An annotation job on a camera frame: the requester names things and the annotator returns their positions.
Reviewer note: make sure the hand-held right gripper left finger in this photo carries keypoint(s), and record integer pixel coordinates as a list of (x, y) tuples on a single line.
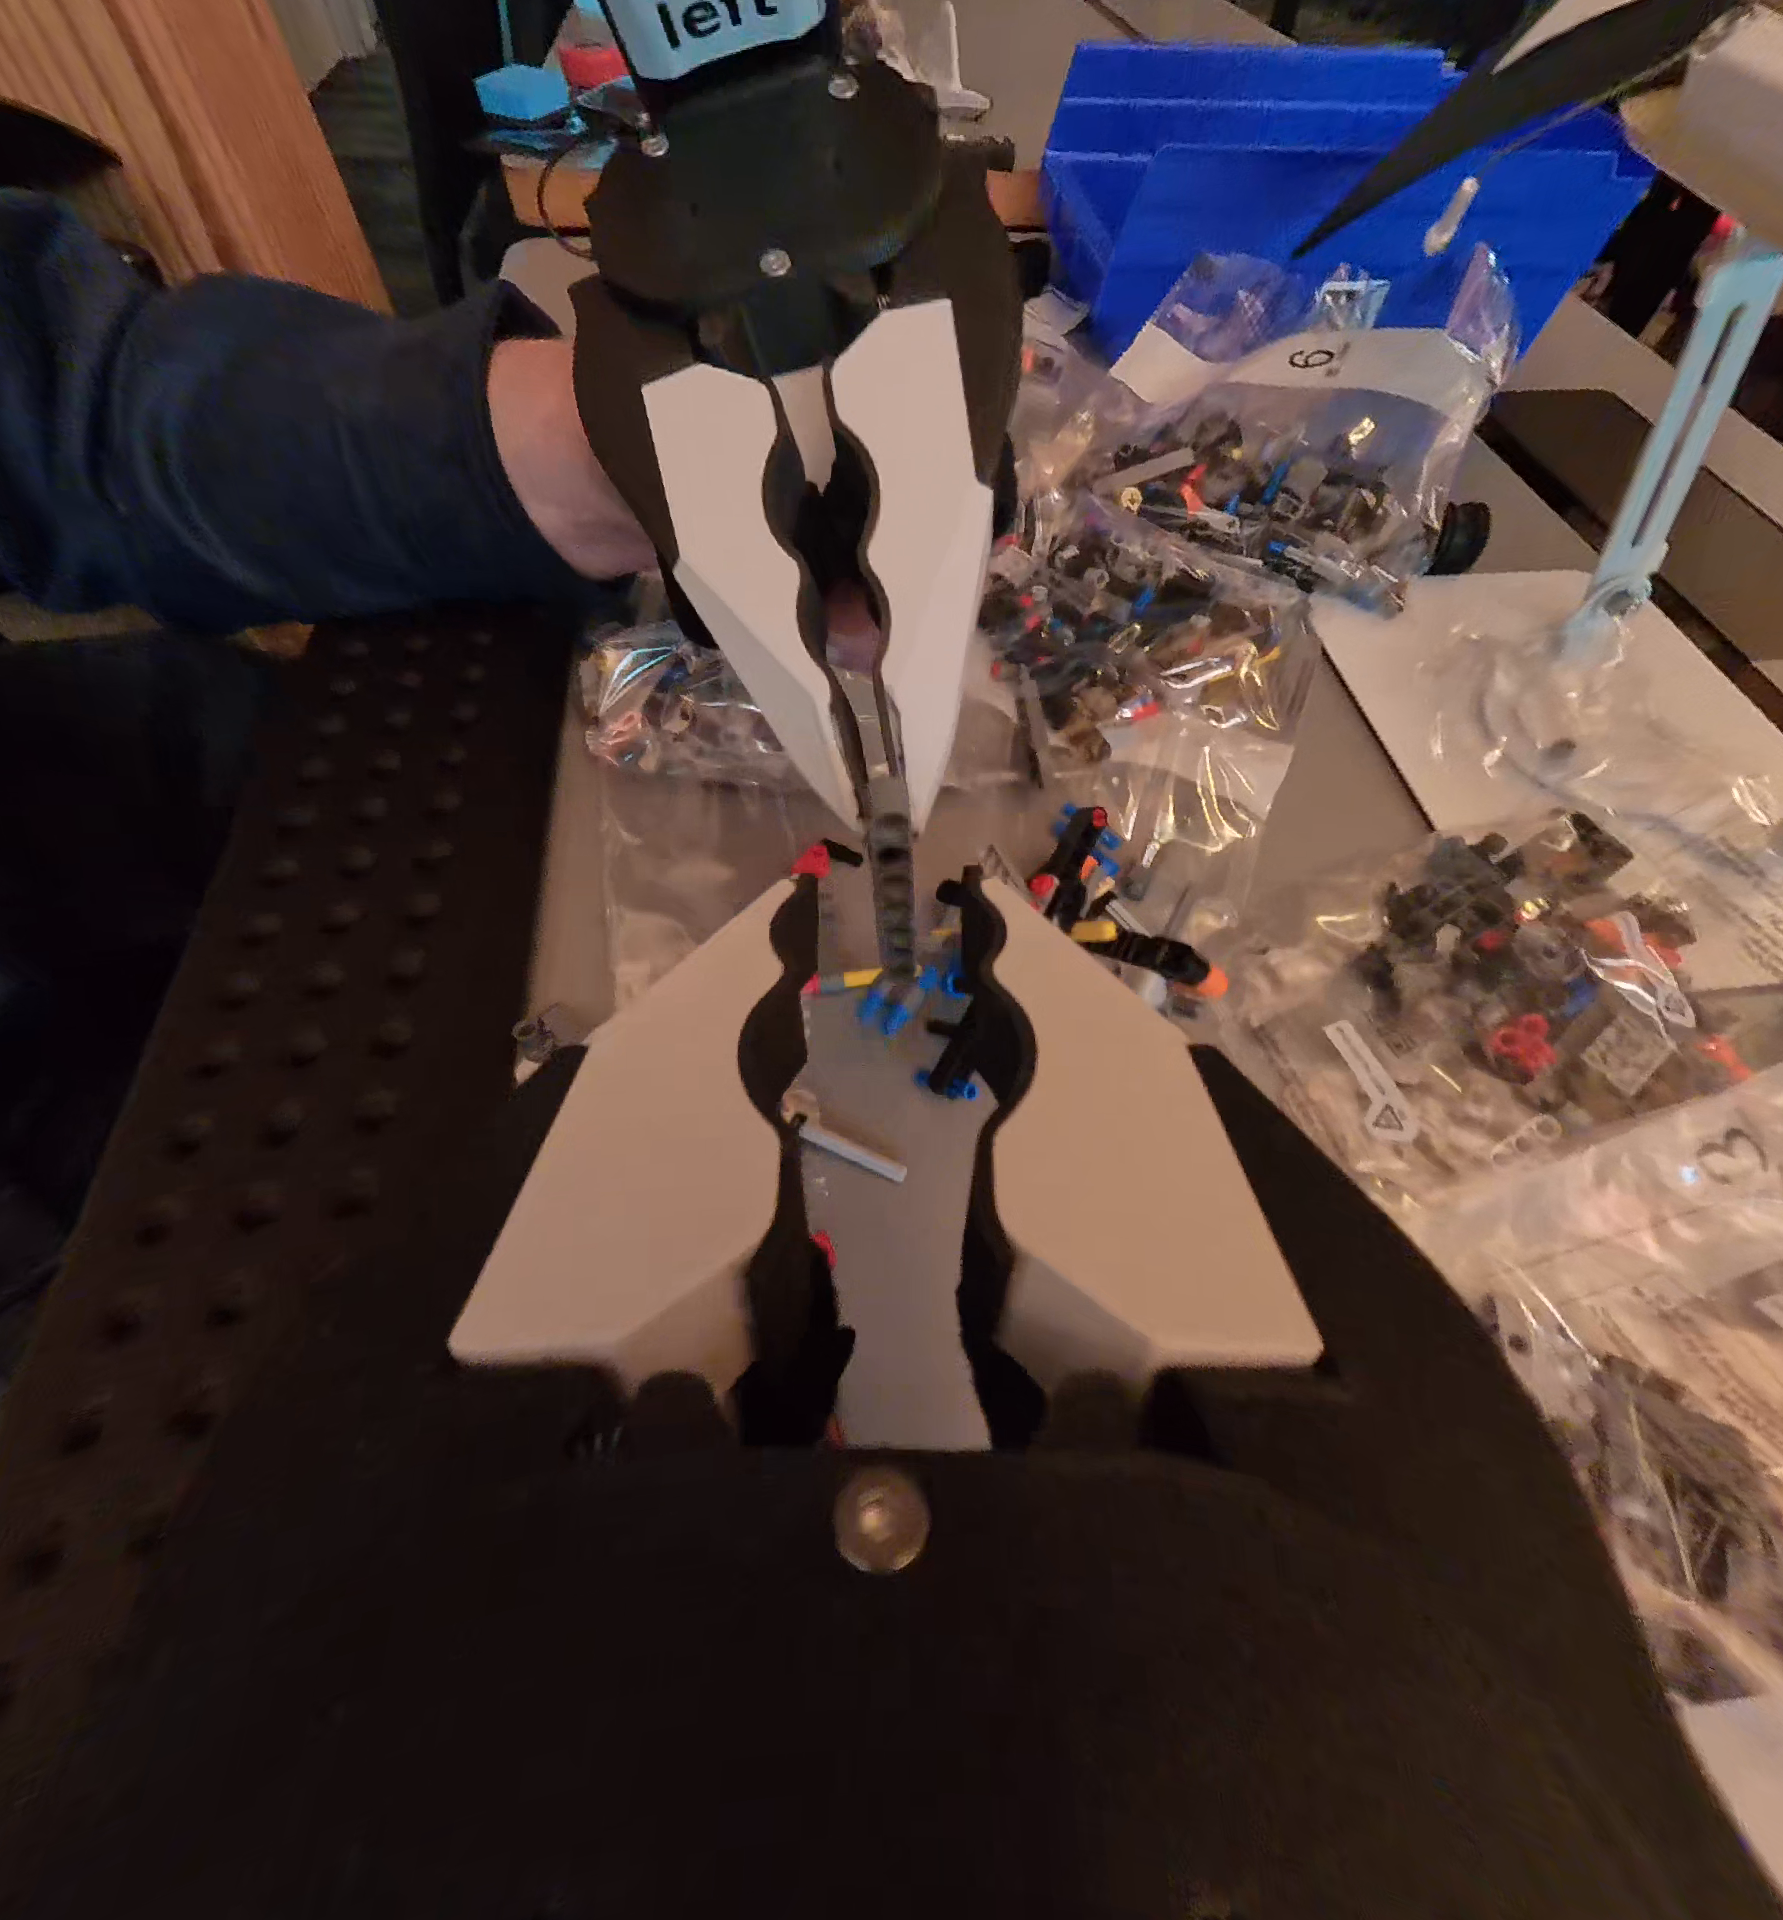
[(621, 1202)]

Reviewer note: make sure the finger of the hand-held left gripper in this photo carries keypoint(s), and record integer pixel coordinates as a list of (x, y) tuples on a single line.
[(712, 493), (932, 493)]

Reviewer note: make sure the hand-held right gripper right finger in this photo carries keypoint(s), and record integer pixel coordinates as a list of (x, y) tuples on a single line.
[(1146, 1202)]

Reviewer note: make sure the grey lego axle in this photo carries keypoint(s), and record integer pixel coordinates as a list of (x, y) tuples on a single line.
[(852, 1145)]

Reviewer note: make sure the black orange lego assembly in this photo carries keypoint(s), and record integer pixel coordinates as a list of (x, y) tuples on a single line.
[(1078, 851)]

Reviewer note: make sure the dark grey holed lego beam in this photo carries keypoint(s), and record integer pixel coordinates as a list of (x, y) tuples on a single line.
[(894, 896)]

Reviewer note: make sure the person's left forearm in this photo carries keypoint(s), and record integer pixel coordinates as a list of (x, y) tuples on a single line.
[(231, 420)]

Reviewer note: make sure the grey black lego connectors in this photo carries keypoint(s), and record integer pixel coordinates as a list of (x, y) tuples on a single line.
[(539, 1032)]

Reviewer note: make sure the black blue lego pins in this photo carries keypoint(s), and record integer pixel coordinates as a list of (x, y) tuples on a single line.
[(953, 1052)]

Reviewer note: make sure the yellow lego axle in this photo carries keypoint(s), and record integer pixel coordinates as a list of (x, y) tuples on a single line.
[(863, 979)]

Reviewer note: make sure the full clear lego parts bag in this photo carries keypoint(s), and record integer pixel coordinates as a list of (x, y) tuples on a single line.
[(1251, 357)]

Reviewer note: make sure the red lego connector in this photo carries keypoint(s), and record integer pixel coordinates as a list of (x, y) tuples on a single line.
[(810, 861)]

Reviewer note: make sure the large clear lego parts bag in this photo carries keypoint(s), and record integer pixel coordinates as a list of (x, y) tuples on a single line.
[(1659, 1351)]

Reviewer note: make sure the person's left hand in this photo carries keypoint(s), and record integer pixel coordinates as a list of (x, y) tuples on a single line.
[(565, 464)]

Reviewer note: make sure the small bag red blue parts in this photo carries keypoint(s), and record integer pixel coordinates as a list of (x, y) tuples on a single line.
[(666, 705)]

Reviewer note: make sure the red flat object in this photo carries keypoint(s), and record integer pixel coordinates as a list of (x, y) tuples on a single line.
[(590, 64)]

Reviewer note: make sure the blue foam block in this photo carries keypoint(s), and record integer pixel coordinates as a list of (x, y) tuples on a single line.
[(522, 91)]

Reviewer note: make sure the black office chair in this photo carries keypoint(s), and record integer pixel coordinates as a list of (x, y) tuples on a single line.
[(441, 150)]

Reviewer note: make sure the clear bag black orange parts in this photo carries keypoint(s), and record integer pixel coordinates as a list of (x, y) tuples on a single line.
[(1463, 961)]

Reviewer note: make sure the blue plastic bin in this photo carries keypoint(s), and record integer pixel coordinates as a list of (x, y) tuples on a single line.
[(1207, 194)]

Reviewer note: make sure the black perforated panel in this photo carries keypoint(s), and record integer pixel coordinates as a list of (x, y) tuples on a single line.
[(231, 1052)]

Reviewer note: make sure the black round knob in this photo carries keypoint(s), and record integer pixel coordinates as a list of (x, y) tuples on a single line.
[(1463, 535)]

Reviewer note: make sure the clear bag over white base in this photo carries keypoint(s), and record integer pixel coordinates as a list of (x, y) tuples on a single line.
[(1659, 747)]

